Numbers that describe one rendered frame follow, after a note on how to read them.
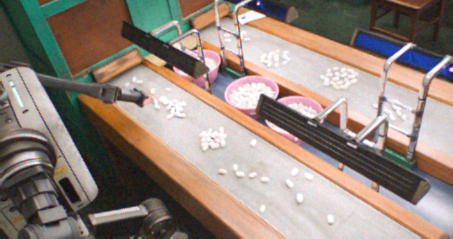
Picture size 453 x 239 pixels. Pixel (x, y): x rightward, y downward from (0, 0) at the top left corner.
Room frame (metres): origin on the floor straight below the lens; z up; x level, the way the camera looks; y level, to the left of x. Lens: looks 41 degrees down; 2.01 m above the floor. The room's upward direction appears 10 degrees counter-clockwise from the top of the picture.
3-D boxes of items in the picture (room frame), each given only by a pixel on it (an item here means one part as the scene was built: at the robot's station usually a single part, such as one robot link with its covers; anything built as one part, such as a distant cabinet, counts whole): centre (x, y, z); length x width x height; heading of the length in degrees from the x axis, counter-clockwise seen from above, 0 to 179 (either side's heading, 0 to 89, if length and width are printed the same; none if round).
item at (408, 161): (1.20, -0.70, 0.90); 0.20 x 0.19 x 0.45; 35
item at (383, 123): (0.97, -0.37, 0.90); 0.20 x 0.19 x 0.45; 35
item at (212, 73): (2.02, 0.13, 0.72); 0.27 x 0.27 x 0.10
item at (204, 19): (2.44, 0.01, 0.83); 0.30 x 0.06 x 0.07; 125
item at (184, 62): (1.72, 0.26, 1.08); 0.62 x 0.08 x 0.07; 35
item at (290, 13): (2.05, -0.20, 1.08); 0.62 x 0.08 x 0.07; 35
